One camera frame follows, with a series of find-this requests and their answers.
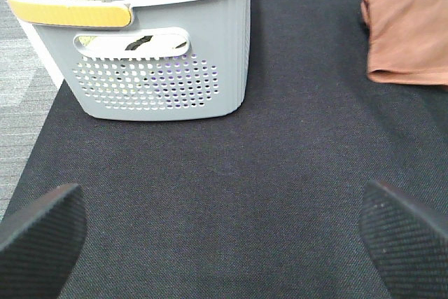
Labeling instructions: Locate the grey plastic laundry basket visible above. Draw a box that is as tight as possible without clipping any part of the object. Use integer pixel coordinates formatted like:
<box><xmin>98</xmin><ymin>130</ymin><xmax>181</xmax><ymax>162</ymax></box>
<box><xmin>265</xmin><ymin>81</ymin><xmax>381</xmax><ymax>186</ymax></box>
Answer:
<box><xmin>18</xmin><ymin>0</ymin><xmax>251</xmax><ymax>121</ymax></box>

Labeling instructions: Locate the white black patterned towel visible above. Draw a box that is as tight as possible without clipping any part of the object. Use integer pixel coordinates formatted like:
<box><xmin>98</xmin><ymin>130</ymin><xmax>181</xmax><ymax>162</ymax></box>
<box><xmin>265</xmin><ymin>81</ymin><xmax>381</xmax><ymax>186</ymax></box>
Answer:
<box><xmin>74</xmin><ymin>0</ymin><xmax>190</xmax><ymax>59</ymax></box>

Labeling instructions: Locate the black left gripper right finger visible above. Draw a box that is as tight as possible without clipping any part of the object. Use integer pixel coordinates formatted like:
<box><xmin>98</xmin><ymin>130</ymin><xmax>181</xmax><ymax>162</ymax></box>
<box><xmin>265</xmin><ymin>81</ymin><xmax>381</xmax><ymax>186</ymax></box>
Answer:
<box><xmin>359</xmin><ymin>181</ymin><xmax>447</xmax><ymax>298</ymax></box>

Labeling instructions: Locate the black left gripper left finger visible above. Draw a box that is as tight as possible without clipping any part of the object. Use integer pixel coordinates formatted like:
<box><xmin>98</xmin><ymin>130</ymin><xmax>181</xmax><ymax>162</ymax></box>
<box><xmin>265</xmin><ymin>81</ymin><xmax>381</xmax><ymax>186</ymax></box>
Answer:
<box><xmin>1</xmin><ymin>183</ymin><xmax>87</xmax><ymax>298</ymax></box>

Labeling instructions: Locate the black table mat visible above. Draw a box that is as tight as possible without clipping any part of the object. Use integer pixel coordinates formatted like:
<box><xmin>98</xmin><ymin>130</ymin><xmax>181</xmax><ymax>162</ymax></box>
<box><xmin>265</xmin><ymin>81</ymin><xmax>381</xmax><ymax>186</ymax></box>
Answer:
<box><xmin>6</xmin><ymin>0</ymin><xmax>447</xmax><ymax>298</ymax></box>

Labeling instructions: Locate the brown towel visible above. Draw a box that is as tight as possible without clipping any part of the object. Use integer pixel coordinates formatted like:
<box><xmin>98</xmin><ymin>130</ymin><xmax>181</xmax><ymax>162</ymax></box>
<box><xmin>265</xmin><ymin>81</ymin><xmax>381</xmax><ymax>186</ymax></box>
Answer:
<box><xmin>360</xmin><ymin>0</ymin><xmax>447</xmax><ymax>86</ymax></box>

